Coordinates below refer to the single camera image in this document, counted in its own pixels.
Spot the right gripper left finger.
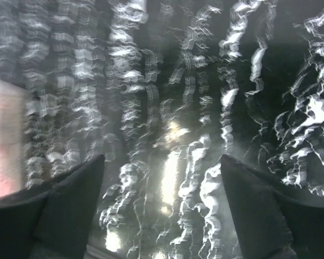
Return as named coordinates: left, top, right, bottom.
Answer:
left=0, top=155, right=105, bottom=259

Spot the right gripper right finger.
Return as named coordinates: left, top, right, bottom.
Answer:
left=220, top=155, right=324, bottom=258

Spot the white plastic laundry basket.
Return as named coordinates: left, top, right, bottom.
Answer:
left=0, top=80, right=26, bottom=189

